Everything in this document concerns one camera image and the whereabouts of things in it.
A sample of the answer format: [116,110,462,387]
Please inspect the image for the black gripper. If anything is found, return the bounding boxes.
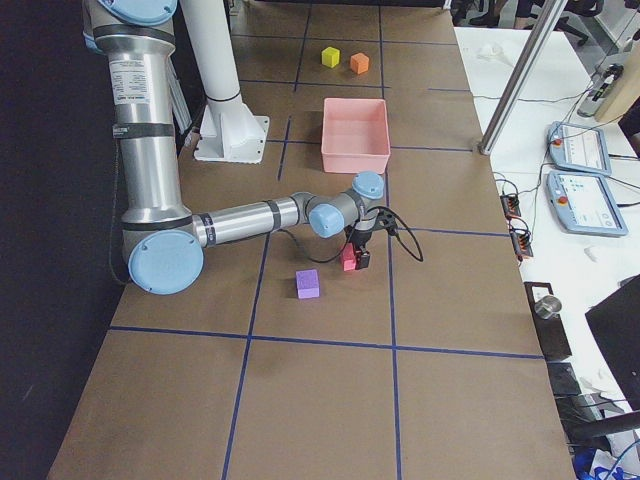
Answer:
[347,219,376,270]

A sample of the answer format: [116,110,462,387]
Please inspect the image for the red foam block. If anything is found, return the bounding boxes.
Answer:
[340,243,357,272]

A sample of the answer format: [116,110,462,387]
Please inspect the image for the orange foam block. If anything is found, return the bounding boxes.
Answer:
[349,52,370,75]

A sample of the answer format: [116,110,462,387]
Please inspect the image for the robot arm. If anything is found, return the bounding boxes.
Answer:
[83,1,384,295]

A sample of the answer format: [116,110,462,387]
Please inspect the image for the pink plastic bin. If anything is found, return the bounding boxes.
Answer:
[321,98,391,174]

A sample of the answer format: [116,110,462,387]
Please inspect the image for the purple foam block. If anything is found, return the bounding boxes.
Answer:
[296,269,320,300]

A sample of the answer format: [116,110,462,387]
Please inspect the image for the orange connector box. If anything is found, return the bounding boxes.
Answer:
[509,228,533,261]
[500,193,521,218]

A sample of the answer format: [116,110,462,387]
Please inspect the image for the metal cylinder weight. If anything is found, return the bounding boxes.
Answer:
[534,295,562,320]

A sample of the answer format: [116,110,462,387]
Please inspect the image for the yellow foam block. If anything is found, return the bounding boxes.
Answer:
[321,46,341,68]

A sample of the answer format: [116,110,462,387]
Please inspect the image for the lower teach pendant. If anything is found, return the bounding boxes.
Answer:
[546,170,628,237]

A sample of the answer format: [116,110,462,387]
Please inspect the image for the teach pendant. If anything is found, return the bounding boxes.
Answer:
[546,170,628,237]
[547,121,612,176]

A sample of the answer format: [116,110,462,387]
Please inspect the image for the crumpled white paper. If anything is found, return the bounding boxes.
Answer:
[476,42,512,66]

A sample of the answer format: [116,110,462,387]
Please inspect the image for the upper teach pendant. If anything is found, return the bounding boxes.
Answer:
[547,121,612,176]

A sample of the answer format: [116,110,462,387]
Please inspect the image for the black monitor corner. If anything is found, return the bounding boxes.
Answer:
[585,281,639,410]

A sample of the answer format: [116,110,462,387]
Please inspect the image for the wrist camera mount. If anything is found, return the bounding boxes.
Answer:
[373,208,398,237]

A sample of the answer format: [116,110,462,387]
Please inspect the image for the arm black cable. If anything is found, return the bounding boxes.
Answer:
[279,205,426,264]

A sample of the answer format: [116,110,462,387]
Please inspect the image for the white pedestal column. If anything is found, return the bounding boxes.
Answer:
[180,0,270,164]

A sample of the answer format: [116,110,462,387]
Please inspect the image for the aluminium frame post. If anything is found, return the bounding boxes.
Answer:
[478,0,567,155]

